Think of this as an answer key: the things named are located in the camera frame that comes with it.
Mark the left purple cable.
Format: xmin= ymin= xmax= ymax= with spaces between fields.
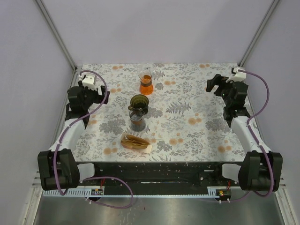
xmin=52 ymin=70 xmax=134 ymax=209

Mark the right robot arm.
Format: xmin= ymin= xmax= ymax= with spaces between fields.
xmin=206 ymin=72 xmax=283 ymax=194

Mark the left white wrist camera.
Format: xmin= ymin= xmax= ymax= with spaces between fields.
xmin=79 ymin=72 xmax=97 ymax=90

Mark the orange liquid glass carafe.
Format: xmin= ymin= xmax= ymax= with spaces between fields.
xmin=139 ymin=72 xmax=154 ymax=95

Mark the coffee filter pack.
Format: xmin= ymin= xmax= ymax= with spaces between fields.
xmin=120 ymin=133 xmax=152 ymax=154

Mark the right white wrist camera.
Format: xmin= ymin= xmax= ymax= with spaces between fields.
xmin=226 ymin=67 xmax=247 ymax=83

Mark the white slotted cable duct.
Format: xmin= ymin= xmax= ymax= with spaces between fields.
xmin=43 ymin=186 xmax=222 ymax=199

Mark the green glass dripper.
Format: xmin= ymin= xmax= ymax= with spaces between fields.
xmin=128 ymin=94 xmax=149 ymax=114

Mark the clear empty glass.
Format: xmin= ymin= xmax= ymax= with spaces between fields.
xmin=141 ymin=62 xmax=155 ymax=73

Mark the floral table mat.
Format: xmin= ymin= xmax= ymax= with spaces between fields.
xmin=72 ymin=63 xmax=246 ymax=162

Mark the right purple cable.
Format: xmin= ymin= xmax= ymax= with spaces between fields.
xmin=210 ymin=69 xmax=275 ymax=203

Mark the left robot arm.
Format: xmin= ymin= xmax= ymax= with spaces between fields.
xmin=37 ymin=85 xmax=110 ymax=191

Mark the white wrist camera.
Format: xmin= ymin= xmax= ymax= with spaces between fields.
xmin=79 ymin=72 xmax=97 ymax=90
xmin=226 ymin=67 xmax=247 ymax=83

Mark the purple cable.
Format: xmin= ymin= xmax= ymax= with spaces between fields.
xmin=52 ymin=70 xmax=134 ymax=209
xmin=210 ymin=69 xmax=275 ymax=203

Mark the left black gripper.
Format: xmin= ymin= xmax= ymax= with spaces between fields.
xmin=79 ymin=81 xmax=110 ymax=110

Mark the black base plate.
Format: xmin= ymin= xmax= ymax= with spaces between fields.
xmin=92 ymin=161 xmax=237 ymax=186

